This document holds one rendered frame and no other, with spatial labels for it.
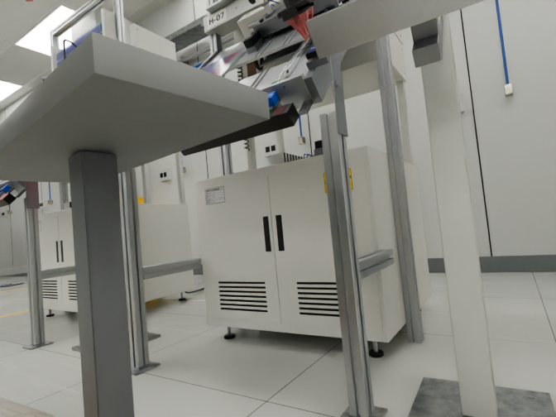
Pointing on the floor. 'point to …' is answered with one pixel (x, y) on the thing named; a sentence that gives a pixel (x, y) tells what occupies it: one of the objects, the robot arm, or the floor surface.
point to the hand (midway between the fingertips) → (309, 36)
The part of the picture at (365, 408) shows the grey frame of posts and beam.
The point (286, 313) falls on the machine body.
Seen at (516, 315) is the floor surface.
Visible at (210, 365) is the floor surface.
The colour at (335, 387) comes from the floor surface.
